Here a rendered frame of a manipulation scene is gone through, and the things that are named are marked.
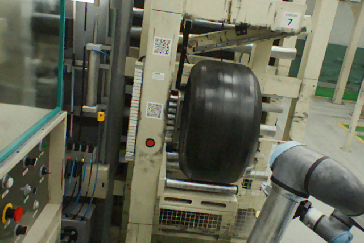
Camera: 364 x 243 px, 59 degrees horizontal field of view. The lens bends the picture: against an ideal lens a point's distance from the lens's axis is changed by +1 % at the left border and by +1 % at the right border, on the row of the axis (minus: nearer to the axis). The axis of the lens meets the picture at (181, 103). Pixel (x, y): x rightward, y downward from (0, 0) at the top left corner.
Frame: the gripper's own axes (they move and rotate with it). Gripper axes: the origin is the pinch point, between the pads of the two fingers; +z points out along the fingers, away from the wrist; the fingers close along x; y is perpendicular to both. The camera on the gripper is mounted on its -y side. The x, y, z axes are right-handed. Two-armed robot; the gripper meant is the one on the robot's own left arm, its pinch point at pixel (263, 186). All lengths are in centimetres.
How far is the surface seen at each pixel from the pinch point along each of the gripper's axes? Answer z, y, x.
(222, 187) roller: 17.0, -11.0, 6.2
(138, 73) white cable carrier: 59, 37, 19
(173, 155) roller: 53, -16, 7
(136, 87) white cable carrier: 58, 31, 22
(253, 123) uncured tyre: 11.1, 25.2, -3.2
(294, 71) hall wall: 437, -423, -786
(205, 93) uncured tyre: 29.5, 35.3, 6.4
